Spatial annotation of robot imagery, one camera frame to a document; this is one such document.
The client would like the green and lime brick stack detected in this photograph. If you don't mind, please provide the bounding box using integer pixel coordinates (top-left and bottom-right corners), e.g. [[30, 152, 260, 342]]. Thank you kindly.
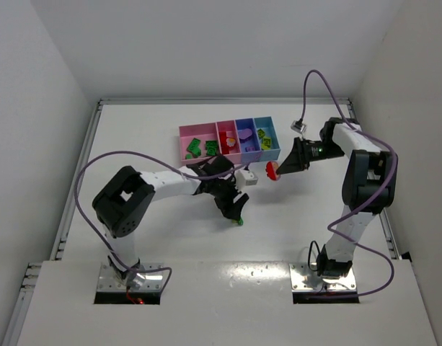
[[232, 218, 244, 226]]

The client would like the red half-round printed brick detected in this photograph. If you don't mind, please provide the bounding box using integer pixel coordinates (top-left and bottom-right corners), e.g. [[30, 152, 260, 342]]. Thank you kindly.
[[265, 161, 280, 181]]

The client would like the small lime square brick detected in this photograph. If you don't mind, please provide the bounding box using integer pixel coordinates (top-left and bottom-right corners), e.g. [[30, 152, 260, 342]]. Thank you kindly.
[[257, 129, 265, 139]]

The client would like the green square lego brick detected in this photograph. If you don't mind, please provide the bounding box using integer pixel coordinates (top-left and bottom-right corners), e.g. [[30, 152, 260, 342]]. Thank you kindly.
[[205, 141, 218, 156]]

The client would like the thin green lego brick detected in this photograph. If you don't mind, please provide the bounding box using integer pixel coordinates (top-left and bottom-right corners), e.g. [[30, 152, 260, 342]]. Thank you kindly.
[[187, 138, 201, 155]]

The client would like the purple arch lego brick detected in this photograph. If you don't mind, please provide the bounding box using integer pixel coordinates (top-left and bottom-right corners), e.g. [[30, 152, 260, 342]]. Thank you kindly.
[[238, 128, 253, 142]]

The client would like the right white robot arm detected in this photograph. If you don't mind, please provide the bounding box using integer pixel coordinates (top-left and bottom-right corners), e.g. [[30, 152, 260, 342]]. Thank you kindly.
[[277, 117, 397, 278]]

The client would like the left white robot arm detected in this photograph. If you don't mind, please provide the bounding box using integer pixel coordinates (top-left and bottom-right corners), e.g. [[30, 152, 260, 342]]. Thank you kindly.
[[92, 156, 249, 281]]

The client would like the light blue bin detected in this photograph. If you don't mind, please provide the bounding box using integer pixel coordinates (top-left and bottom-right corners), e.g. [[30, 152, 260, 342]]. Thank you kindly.
[[253, 117, 280, 161]]

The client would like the small pink bin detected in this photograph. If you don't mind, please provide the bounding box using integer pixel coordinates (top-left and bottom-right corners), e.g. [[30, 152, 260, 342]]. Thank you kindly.
[[216, 120, 241, 164]]

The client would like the large pink bin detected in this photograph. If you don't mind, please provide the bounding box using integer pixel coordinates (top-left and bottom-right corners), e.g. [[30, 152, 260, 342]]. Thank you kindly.
[[179, 123, 218, 165]]

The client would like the purple-blue bin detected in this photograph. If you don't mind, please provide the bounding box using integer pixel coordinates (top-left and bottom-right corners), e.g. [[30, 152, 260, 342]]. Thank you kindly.
[[235, 118, 261, 164]]

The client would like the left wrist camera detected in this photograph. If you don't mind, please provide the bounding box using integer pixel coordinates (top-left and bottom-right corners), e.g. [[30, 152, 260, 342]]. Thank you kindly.
[[235, 170, 258, 190]]

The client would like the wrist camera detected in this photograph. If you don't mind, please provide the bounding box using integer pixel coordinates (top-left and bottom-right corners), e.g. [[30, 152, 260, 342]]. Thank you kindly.
[[291, 120, 307, 136], [235, 170, 258, 190]]

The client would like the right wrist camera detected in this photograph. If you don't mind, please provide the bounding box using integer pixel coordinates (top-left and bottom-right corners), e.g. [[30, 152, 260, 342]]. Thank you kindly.
[[291, 120, 307, 136]]

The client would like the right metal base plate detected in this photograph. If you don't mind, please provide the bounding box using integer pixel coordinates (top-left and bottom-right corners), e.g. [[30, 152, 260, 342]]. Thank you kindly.
[[289, 262, 360, 304]]

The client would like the metal base plate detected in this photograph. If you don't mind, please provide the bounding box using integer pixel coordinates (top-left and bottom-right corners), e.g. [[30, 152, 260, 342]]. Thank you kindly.
[[289, 262, 360, 304], [94, 263, 169, 305]]

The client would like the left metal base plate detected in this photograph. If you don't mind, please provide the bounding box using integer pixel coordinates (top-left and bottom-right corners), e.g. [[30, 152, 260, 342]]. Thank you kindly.
[[94, 263, 169, 305]]

